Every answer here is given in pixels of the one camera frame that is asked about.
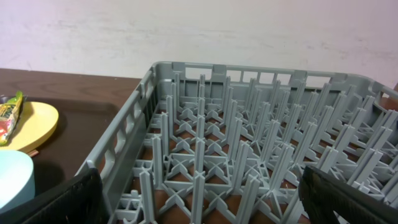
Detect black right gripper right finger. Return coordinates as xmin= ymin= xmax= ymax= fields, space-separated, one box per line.
xmin=298 ymin=166 xmax=397 ymax=224

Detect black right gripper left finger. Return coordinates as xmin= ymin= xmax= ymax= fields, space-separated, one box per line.
xmin=1 ymin=168 xmax=103 ymax=223

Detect light blue bowl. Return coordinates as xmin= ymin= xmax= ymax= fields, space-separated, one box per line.
xmin=1 ymin=150 xmax=35 ymax=213

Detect yellow plate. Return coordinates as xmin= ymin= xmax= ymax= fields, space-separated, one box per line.
xmin=1 ymin=101 xmax=59 ymax=154

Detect green snack wrapper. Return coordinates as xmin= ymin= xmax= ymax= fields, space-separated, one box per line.
xmin=1 ymin=91 xmax=24 ymax=146

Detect grey dishwasher rack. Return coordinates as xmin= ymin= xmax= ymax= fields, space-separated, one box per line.
xmin=80 ymin=62 xmax=397 ymax=223

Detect wooden chopstick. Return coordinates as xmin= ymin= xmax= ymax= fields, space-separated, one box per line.
xmin=28 ymin=150 xmax=39 ymax=157

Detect dark brown serving tray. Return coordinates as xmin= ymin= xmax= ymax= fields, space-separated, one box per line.
xmin=31 ymin=98 xmax=119 ymax=196

